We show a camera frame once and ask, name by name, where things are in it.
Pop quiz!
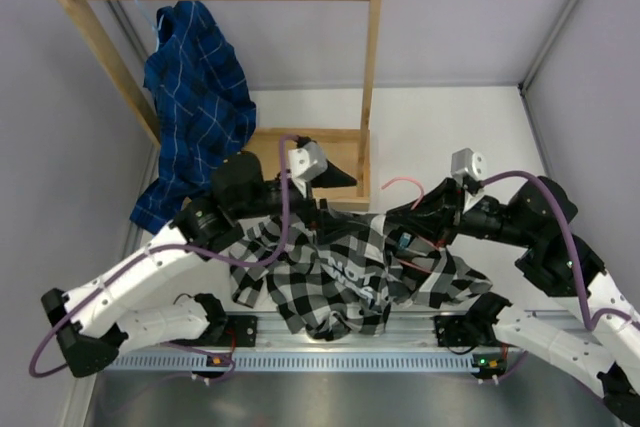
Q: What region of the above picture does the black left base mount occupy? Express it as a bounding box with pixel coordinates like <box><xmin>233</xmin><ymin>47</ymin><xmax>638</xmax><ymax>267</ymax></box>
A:
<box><xmin>218</xmin><ymin>314</ymin><xmax>258</xmax><ymax>348</ymax></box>

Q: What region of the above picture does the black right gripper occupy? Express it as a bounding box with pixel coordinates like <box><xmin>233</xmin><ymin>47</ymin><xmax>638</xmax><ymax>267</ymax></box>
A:
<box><xmin>385</xmin><ymin>178</ymin><xmax>536</xmax><ymax>248</ymax></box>

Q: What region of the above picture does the grey slotted cable duct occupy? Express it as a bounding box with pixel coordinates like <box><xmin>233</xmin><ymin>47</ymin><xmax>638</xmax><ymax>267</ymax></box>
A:
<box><xmin>107</xmin><ymin>350</ymin><xmax>479</xmax><ymax>373</ymax></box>

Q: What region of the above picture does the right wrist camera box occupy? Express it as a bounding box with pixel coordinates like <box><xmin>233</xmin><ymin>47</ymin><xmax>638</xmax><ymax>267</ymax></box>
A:
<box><xmin>450</xmin><ymin>148</ymin><xmax>489</xmax><ymax>194</ymax></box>

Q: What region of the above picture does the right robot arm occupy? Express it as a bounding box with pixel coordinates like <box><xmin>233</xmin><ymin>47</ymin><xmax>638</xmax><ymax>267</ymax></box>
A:
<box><xmin>387</xmin><ymin>171</ymin><xmax>639</xmax><ymax>426</ymax></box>

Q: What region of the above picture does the black white checkered shirt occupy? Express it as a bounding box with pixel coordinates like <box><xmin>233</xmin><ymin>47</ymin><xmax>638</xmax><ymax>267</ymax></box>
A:
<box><xmin>229</xmin><ymin>214</ymin><xmax>493</xmax><ymax>342</ymax></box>

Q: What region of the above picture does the aluminium mounting rail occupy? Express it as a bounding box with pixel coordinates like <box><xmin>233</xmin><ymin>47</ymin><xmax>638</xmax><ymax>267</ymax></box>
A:
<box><xmin>119</xmin><ymin>310</ymin><xmax>626</xmax><ymax>348</ymax></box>

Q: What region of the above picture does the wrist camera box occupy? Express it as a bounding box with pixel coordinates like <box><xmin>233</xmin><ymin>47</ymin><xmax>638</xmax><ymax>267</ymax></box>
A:
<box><xmin>450</xmin><ymin>148</ymin><xmax>489</xmax><ymax>194</ymax></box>
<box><xmin>288</xmin><ymin>141</ymin><xmax>327</xmax><ymax>197</ymax></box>

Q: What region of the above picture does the light blue wire hanger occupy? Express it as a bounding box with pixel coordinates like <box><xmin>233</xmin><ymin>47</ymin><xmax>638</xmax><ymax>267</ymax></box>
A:
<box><xmin>134</xmin><ymin>0</ymin><xmax>164</xmax><ymax>52</ymax></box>

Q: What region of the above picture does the pink wire hanger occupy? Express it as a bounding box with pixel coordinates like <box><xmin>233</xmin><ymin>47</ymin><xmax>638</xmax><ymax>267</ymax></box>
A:
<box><xmin>380</xmin><ymin>176</ymin><xmax>441</xmax><ymax>273</ymax></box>

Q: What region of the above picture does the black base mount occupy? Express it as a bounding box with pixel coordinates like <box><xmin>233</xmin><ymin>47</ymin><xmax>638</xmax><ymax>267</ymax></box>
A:
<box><xmin>218</xmin><ymin>314</ymin><xmax>258</xmax><ymax>348</ymax></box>
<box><xmin>433</xmin><ymin>315</ymin><xmax>501</xmax><ymax>355</ymax></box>

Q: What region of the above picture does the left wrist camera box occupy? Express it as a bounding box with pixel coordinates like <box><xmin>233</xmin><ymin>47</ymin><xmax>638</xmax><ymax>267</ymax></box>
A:
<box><xmin>288</xmin><ymin>141</ymin><xmax>327</xmax><ymax>197</ymax></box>

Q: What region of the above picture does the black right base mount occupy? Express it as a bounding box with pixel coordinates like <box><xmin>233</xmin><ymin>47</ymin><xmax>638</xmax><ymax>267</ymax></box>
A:
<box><xmin>433</xmin><ymin>315</ymin><xmax>501</xmax><ymax>355</ymax></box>

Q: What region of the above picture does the wooden clothes rack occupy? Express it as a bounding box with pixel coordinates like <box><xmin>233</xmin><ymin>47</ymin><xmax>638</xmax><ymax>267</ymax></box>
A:
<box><xmin>57</xmin><ymin>0</ymin><xmax>382</xmax><ymax>211</ymax></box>

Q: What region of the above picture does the blue plaid shirt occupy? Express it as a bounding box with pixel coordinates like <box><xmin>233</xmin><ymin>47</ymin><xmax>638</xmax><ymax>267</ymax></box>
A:
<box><xmin>130</xmin><ymin>1</ymin><xmax>257</xmax><ymax>234</ymax></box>

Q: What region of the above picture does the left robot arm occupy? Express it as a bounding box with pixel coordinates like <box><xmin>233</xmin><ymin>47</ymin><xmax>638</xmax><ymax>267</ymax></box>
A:
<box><xmin>41</xmin><ymin>143</ymin><xmax>357</xmax><ymax>378</ymax></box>

